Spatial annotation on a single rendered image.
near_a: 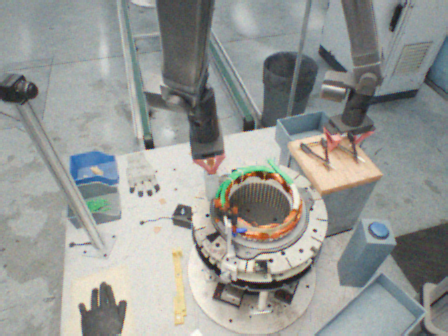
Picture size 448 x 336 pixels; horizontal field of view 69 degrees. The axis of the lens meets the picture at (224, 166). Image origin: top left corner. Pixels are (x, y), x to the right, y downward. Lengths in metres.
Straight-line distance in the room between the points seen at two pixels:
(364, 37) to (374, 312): 0.58
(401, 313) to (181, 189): 0.79
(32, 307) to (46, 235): 0.44
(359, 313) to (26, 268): 1.83
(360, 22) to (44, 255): 1.98
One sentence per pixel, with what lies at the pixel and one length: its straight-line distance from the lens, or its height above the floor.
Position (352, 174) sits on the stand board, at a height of 1.07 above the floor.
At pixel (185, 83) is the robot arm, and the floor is 1.48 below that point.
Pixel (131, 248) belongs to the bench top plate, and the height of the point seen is 0.78.
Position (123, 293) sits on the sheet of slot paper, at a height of 0.78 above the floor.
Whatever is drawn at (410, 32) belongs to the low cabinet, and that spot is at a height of 0.65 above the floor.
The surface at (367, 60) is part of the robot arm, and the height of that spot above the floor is 1.37.
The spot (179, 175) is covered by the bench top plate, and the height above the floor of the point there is 0.78.
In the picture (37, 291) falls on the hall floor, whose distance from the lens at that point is 2.12.
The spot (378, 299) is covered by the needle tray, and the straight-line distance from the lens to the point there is 0.82.
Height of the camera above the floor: 1.73
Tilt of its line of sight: 47 degrees down
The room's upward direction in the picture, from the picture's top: straight up
